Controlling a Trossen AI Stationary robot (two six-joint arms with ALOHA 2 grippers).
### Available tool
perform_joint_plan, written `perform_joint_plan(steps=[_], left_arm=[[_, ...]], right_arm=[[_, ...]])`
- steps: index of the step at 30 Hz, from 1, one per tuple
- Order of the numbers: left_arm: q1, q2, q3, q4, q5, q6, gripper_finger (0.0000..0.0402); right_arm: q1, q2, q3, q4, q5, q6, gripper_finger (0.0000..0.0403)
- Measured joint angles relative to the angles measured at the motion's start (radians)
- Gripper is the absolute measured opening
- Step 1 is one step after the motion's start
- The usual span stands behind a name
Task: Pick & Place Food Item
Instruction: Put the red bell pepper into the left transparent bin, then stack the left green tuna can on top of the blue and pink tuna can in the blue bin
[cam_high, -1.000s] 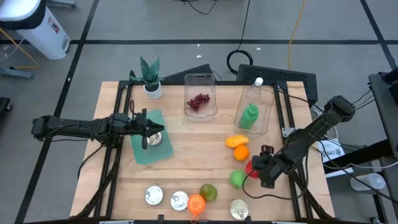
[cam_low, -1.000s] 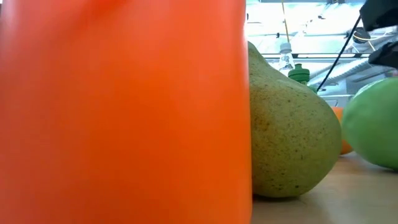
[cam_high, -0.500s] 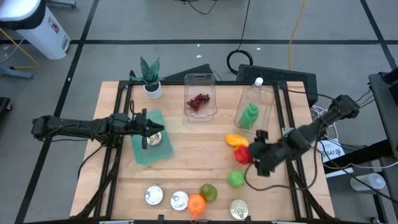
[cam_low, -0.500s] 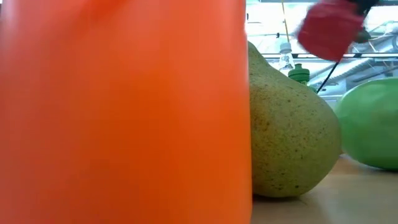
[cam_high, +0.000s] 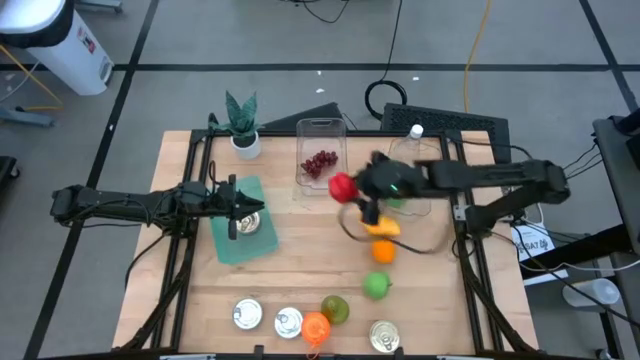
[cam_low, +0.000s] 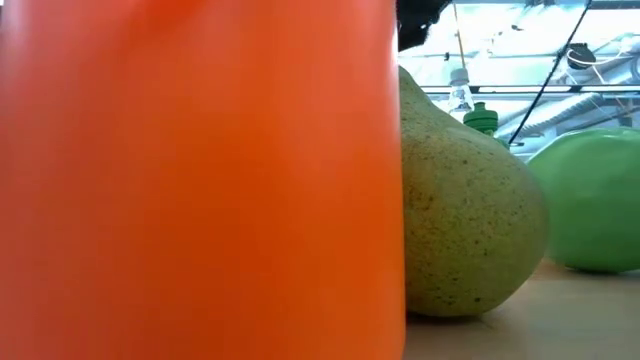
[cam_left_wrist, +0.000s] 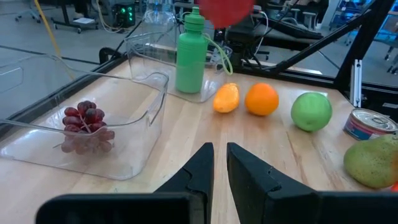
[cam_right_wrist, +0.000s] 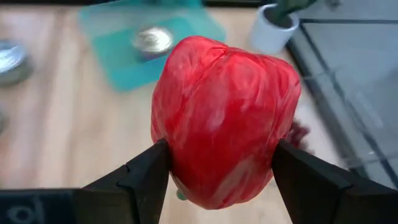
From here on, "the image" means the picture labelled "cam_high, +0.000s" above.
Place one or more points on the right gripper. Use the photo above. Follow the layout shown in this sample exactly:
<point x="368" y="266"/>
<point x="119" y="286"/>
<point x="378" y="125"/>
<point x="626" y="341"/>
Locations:
<point x="390" y="177"/>

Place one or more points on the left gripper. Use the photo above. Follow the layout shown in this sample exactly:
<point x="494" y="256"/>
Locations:
<point x="220" y="202"/>

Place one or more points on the silver tuna can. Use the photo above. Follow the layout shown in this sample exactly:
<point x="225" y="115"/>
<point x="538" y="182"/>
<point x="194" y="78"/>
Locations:
<point x="249" y="223"/>
<point x="247" y="314"/>
<point x="288" y="322"/>

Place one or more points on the green plastic bottle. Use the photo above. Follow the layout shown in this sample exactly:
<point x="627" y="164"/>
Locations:
<point x="396" y="202"/>

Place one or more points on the red bell pepper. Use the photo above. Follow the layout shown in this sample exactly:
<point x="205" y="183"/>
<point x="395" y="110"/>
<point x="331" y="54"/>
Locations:
<point x="342" y="188"/>

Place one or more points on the yellow orange mango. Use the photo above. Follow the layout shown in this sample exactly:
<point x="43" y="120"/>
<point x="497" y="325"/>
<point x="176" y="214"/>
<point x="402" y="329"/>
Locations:
<point x="385" y="227"/>

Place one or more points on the clear bottle with white cap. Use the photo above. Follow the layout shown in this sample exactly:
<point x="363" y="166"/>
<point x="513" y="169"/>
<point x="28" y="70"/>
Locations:
<point x="415" y="131"/>

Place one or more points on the dark red grape bunch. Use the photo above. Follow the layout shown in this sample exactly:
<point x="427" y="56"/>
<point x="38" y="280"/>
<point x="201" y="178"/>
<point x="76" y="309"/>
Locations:
<point x="317" y="162"/>

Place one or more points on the orange fruit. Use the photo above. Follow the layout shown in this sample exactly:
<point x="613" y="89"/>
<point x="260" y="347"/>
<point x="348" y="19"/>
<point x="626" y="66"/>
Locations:
<point x="383" y="251"/>

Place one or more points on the green apple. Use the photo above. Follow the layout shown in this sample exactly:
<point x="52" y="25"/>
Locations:
<point x="376" y="285"/>

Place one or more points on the green pear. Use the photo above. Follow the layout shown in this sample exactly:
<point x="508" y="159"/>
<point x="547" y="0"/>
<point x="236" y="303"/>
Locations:
<point x="335" y="310"/>

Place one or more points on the orange plastic bottle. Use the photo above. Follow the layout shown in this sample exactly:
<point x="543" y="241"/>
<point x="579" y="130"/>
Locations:
<point x="316" y="328"/>

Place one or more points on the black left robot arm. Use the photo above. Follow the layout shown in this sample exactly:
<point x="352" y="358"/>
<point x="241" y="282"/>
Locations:
<point x="115" y="205"/>

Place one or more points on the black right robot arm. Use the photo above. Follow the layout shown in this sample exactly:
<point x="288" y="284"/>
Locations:
<point x="500" y="175"/>

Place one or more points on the teal translucent plastic bin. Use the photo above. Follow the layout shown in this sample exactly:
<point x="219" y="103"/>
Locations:
<point x="265" y="240"/>

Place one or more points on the clear plastic bin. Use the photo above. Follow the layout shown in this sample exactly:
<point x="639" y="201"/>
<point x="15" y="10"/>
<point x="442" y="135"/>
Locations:
<point x="322" y="135"/>
<point x="422" y="205"/>

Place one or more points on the black mesh computer case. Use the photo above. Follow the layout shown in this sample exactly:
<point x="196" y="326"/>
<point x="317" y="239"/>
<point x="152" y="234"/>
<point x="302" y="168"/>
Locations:
<point x="450" y="122"/>

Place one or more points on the green plant in white pot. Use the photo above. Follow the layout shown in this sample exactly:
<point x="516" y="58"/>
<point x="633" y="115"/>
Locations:
<point x="242" y="120"/>

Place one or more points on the black electronics box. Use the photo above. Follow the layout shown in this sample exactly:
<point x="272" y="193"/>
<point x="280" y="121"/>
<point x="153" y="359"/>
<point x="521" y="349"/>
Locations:
<point x="320" y="112"/>

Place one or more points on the gold lid tin can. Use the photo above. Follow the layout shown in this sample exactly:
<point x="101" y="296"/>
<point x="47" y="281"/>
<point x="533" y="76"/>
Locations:
<point x="384" y="336"/>

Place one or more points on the white printed paper sheet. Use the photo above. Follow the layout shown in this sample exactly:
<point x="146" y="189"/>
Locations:
<point x="537" y="245"/>

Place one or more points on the black metal beam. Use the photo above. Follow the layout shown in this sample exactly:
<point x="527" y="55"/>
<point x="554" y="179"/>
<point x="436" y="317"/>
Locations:
<point x="575" y="250"/>

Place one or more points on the dark grey side table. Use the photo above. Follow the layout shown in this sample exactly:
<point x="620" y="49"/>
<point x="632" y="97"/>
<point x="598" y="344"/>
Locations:
<point x="620" y="175"/>

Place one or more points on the translucent plastic jug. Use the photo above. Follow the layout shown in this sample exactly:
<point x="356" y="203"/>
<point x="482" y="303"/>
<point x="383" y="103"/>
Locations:
<point x="592" y="294"/>

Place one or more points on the white trash bin black liner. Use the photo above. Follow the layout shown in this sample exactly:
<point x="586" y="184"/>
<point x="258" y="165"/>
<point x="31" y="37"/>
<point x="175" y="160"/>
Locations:
<point x="65" y="55"/>

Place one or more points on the grey metal stand foot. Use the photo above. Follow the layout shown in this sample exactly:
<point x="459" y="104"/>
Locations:
<point x="25" y="119"/>
<point x="100" y="6"/>

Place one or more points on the black floor equipment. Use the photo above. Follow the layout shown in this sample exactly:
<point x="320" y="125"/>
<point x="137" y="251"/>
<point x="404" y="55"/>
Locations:
<point x="6" y="172"/>

